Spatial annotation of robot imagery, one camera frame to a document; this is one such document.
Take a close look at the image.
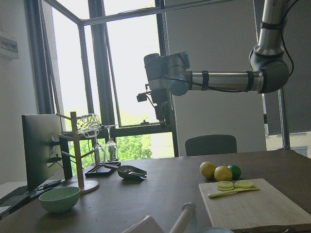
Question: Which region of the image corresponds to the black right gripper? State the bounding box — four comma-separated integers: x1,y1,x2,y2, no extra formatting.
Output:
152,88,172,121

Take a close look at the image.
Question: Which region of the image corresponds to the pink plastic cup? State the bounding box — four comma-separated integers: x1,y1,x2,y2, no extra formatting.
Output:
123,216,164,233

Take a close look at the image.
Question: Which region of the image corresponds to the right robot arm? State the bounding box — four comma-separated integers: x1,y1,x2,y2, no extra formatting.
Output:
144,0,294,127

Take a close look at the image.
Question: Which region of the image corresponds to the black glass holder base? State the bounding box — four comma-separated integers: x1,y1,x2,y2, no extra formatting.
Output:
85,161,121,178

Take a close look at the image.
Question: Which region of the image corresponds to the wine glass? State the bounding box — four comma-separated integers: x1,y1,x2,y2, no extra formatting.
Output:
92,129,106,166
104,125,119,162

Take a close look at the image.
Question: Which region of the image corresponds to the office chair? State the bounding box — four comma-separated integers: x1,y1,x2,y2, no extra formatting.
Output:
185,134,237,156

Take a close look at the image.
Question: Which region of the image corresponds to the metal ice scoop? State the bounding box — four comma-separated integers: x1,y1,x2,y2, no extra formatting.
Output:
117,166,147,180

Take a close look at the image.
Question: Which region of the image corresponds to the yellow lemon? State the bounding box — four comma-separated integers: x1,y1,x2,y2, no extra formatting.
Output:
214,166,233,182
199,162,216,180

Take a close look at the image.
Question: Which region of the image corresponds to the green lime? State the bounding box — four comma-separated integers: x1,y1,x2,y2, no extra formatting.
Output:
227,165,242,180

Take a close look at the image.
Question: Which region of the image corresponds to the lemon slice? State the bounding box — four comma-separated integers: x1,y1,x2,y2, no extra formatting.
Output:
216,181,234,191
234,180,254,188

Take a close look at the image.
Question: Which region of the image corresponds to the wooden mug tree stand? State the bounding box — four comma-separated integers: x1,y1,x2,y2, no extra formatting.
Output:
56,112,101,194

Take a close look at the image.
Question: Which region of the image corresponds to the yellow plastic knife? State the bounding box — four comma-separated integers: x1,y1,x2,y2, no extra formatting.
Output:
207,187,259,199

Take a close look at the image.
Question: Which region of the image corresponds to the computer monitor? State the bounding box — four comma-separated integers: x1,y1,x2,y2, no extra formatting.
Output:
21,114,62,191

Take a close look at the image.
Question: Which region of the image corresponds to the green bowl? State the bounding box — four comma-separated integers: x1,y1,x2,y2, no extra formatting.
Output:
39,186,80,214

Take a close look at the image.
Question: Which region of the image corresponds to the wooden cutting board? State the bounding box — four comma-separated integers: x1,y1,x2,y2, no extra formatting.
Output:
199,179,311,233

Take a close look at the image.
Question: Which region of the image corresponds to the black keyboard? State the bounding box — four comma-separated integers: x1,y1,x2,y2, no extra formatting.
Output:
0,185,30,216

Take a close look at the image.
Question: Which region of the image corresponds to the white wire cup rack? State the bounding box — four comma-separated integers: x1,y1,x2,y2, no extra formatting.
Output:
169,202,243,233

